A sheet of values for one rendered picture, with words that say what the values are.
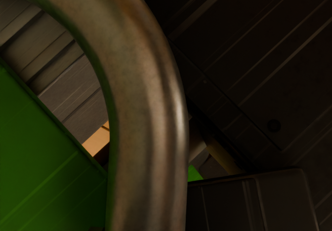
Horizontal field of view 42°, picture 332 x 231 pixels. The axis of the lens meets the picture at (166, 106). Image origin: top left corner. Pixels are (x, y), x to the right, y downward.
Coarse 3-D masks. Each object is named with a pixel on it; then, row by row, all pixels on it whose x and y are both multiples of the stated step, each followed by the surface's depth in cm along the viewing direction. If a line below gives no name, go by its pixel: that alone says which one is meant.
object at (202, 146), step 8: (192, 120) 31; (192, 128) 33; (192, 136) 36; (200, 136) 38; (192, 144) 39; (200, 144) 42; (104, 152) 31; (192, 152) 42; (200, 152) 46; (96, 160) 31; (104, 160) 31; (104, 168) 31
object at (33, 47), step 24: (0, 0) 21; (24, 0) 21; (144, 0) 21; (0, 24) 21; (24, 24) 20; (48, 24) 21; (0, 48) 20; (24, 48) 21; (48, 48) 20; (72, 48) 21; (24, 72) 20; (48, 72) 21
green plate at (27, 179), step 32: (0, 64) 19; (0, 96) 18; (32, 96) 19; (0, 128) 18; (32, 128) 18; (64, 128) 19; (0, 160) 18; (32, 160) 18; (64, 160) 18; (0, 192) 18; (32, 192) 18; (64, 192) 18; (96, 192) 18; (0, 224) 18; (32, 224) 18; (64, 224) 18; (96, 224) 18
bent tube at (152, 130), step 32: (32, 0) 16; (64, 0) 15; (96, 0) 15; (128, 0) 15; (96, 32) 15; (128, 32) 15; (160, 32) 16; (96, 64) 16; (128, 64) 15; (160, 64) 15; (128, 96) 15; (160, 96) 15; (128, 128) 15; (160, 128) 15; (128, 160) 15; (160, 160) 15; (128, 192) 15; (160, 192) 15; (128, 224) 15; (160, 224) 15
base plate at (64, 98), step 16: (80, 64) 63; (64, 80) 64; (80, 80) 67; (96, 80) 71; (48, 96) 64; (64, 96) 67; (80, 96) 71; (96, 96) 76; (64, 112) 72; (80, 112) 76; (96, 112) 81; (80, 128) 82; (96, 128) 88
